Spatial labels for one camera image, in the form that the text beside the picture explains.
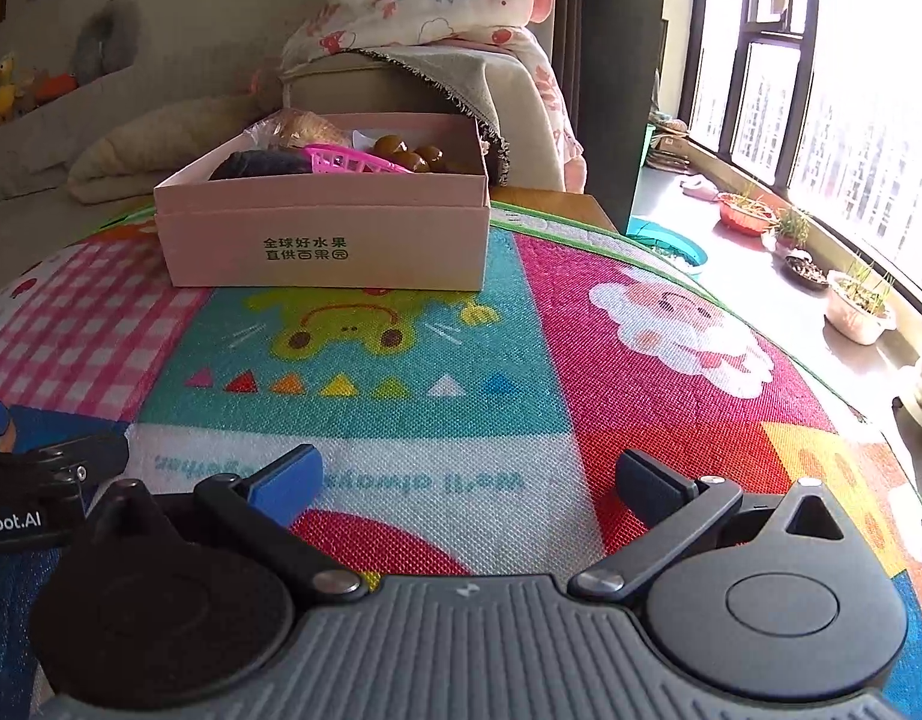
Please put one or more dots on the colourful cartoon play mat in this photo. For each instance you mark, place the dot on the colourful cartoon play mat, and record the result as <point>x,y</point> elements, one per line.
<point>446,405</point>

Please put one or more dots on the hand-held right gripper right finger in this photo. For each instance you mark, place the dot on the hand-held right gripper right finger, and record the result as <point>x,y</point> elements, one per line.
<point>648,489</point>

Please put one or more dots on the teal plastic basin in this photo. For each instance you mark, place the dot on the teal plastic basin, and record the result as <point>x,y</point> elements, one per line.
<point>675,247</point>

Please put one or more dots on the red plant pot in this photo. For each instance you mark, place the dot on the red plant pot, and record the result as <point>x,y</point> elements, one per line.
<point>746,216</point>

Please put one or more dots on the pink slippers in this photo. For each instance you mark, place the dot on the pink slippers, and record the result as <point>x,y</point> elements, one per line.
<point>699,189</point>

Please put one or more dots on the small grass plant pot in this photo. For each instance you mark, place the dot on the small grass plant pot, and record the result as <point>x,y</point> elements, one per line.
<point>787,236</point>

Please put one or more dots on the beige folded blanket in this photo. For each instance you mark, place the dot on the beige folded blanket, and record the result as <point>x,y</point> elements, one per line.
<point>153,146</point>

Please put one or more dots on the grey neck pillow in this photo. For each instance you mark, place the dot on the grey neck pillow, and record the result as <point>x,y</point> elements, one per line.
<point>107,37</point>

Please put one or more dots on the orange plush toy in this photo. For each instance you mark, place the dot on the orange plush toy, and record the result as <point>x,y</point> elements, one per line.
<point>56,84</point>

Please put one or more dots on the dark shallow dish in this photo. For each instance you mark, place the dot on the dark shallow dish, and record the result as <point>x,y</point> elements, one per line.
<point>805,272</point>

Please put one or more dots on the pink plastic net scoop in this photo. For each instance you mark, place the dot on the pink plastic net scoop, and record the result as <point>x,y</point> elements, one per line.
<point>348,159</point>

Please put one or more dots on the black window frame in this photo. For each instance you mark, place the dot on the black window frame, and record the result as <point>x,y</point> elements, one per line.
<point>802,67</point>

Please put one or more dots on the dark knitted item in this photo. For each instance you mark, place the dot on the dark knitted item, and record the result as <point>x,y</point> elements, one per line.
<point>258,165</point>

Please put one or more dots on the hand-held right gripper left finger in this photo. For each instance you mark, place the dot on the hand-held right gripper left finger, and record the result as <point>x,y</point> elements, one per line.
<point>288,484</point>

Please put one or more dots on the pink cardboard box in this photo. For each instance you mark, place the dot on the pink cardboard box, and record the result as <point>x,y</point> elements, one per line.
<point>326,240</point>

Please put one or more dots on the grey fringed cloth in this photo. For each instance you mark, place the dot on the grey fringed cloth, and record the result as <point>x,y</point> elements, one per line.
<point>446,82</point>

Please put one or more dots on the beige armchair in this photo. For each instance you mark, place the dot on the beige armchair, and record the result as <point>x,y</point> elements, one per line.
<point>341,90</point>

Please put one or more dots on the clear plastic snack packet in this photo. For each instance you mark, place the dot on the clear plastic snack packet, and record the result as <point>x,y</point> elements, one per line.
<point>303,127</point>

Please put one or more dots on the floral baby blanket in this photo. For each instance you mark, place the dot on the floral baby blanket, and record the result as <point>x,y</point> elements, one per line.
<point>431,0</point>

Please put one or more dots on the white plant pot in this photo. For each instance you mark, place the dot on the white plant pot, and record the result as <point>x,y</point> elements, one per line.
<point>859,315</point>

